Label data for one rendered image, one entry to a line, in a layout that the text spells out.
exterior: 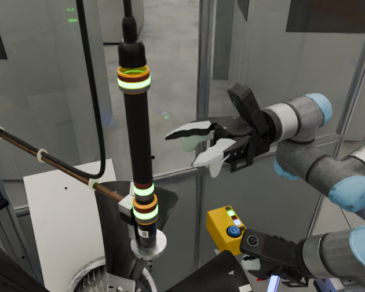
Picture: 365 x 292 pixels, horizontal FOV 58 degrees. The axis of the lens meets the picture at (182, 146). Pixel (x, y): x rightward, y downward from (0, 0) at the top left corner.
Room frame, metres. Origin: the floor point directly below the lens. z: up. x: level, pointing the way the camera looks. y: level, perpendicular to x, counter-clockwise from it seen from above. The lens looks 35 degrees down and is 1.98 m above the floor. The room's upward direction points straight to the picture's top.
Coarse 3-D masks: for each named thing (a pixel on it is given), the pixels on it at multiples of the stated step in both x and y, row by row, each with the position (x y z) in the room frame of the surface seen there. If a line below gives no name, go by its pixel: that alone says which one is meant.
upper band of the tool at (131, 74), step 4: (120, 68) 0.43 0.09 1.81; (124, 68) 0.44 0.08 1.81; (128, 68) 0.44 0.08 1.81; (132, 68) 0.44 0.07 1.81; (136, 68) 0.44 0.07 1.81; (140, 68) 0.44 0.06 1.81; (144, 68) 0.44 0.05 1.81; (148, 68) 0.42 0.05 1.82; (120, 72) 0.41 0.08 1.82; (128, 72) 0.44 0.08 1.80; (132, 72) 0.44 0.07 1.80; (136, 72) 0.44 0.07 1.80; (140, 72) 0.44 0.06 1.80; (144, 72) 0.41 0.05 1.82; (148, 72) 0.42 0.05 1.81; (124, 76) 0.40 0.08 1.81; (128, 76) 0.40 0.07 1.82; (132, 76) 0.40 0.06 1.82; (136, 76) 0.40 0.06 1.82; (120, 80) 0.41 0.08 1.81; (148, 84) 0.41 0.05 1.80; (128, 88) 0.40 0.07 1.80; (132, 88) 0.40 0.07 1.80; (136, 88) 0.40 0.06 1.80
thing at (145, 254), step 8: (120, 208) 0.44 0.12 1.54; (128, 208) 0.43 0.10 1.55; (120, 216) 0.43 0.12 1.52; (128, 216) 0.43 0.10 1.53; (128, 224) 0.43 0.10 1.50; (136, 224) 0.43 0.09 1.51; (136, 232) 0.42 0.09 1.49; (160, 232) 0.44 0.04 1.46; (136, 240) 0.42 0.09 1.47; (160, 240) 0.42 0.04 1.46; (136, 248) 0.41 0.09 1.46; (144, 248) 0.41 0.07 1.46; (152, 248) 0.41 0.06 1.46; (160, 248) 0.41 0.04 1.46; (136, 256) 0.39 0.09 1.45; (144, 256) 0.39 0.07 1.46; (152, 256) 0.39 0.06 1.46
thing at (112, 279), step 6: (108, 276) 0.48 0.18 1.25; (114, 276) 0.48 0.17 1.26; (108, 282) 0.47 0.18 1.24; (114, 282) 0.47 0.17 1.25; (120, 282) 0.46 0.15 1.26; (126, 282) 0.46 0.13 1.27; (132, 282) 0.45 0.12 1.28; (108, 288) 0.47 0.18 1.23; (114, 288) 0.46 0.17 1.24; (126, 288) 0.45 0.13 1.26; (132, 288) 0.44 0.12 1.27
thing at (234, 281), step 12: (228, 252) 0.59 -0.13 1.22; (216, 264) 0.55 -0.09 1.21; (228, 264) 0.55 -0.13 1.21; (192, 276) 0.52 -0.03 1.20; (204, 276) 0.52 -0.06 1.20; (216, 276) 0.52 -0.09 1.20; (240, 276) 0.52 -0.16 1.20; (180, 288) 0.49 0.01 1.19; (192, 288) 0.49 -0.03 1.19; (204, 288) 0.49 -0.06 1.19; (216, 288) 0.49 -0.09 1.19; (228, 288) 0.49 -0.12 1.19
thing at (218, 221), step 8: (224, 208) 0.90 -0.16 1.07; (208, 216) 0.87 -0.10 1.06; (216, 216) 0.85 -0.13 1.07; (224, 216) 0.85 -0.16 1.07; (208, 224) 0.86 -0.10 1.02; (216, 224) 0.82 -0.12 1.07; (224, 224) 0.82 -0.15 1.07; (232, 224) 0.82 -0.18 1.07; (240, 224) 0.82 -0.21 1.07; (216, 232) 0.80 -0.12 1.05; (224, 232) 0.78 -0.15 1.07; (240, 232) 0.78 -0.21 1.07; (216, 240) 0.79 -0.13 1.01; (224, 240) 0.74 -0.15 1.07; (232, 240) 0.74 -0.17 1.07; (240, 240) 0.75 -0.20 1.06; (224, 248) 0.74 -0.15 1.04; (232, 248) 0.74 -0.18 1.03
